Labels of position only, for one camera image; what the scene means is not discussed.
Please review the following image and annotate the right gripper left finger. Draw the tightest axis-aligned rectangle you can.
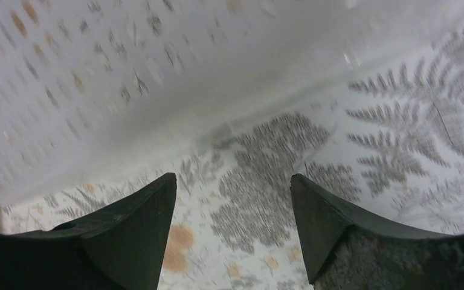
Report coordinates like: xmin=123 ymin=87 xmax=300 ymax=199
xmin=0 ymin=173 xmax=177 ymax=289

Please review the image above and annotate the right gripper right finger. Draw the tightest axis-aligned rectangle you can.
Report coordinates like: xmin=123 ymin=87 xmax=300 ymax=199
xmin=291 ymin=174 xmax=464 ymax=289

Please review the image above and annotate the floral patterned table mat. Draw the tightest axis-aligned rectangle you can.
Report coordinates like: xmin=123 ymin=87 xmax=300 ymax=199
xmin=0 ymin=23 xmax=464 ymax=289

